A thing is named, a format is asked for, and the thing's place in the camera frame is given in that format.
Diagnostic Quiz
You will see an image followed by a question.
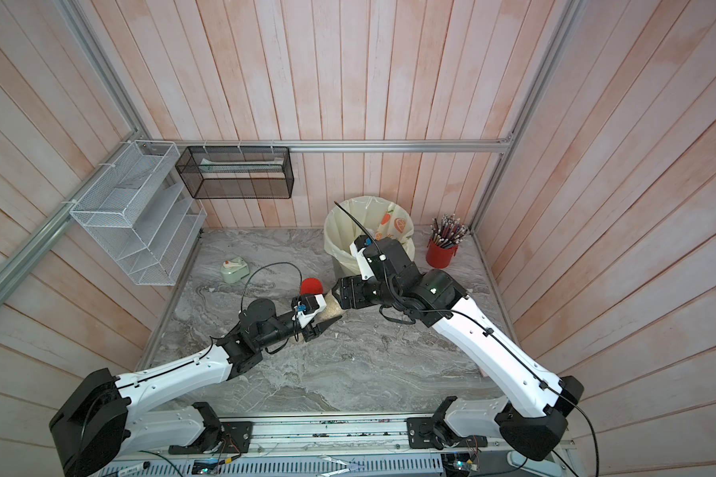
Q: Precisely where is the wide oatmeal jar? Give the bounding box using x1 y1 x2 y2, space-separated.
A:
318 292 343 321

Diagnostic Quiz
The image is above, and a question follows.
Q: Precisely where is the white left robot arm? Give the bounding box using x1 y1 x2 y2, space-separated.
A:
49 294 343 476

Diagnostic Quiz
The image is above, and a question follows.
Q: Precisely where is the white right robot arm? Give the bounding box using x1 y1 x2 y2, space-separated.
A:
332 235 584 461

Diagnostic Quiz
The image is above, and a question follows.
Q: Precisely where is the red lidded oatmeal jar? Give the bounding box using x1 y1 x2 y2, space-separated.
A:
300 277 324 295

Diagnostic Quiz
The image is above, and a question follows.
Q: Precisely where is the grey trash bin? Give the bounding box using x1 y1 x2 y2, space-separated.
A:
331 258 359 279

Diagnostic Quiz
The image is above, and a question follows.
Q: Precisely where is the green small box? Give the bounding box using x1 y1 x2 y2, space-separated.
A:
220 256 250 284

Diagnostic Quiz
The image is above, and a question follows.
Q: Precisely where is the cream trash bag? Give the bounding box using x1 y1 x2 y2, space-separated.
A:
323 196 416 271

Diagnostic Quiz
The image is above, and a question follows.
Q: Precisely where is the red pencil cup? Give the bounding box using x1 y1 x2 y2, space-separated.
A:
426 240 459 270

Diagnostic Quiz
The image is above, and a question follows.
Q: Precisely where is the colored pencils bunch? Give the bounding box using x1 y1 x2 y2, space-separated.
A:
431 215 469 250

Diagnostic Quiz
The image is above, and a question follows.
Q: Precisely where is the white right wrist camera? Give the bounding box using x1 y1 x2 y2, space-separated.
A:
349 235 388 281

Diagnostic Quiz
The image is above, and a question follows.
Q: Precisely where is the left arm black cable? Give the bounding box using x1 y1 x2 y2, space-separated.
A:
239 261 304 311

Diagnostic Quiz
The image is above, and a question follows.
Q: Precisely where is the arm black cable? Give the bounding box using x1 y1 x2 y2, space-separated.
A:
239 261 304 311
333 201 377 246

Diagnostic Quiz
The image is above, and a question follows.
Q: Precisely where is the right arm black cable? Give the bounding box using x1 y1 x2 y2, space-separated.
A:
333 201 377 246

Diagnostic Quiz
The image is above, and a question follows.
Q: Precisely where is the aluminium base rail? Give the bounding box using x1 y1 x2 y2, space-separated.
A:
80 415 577 463

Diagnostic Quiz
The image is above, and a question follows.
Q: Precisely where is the white wire mesh shelf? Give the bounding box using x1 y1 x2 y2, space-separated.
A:
71 141 207 286

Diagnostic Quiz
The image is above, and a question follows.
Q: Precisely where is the black wire mesh basket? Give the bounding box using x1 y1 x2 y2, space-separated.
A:
176 145 294 200

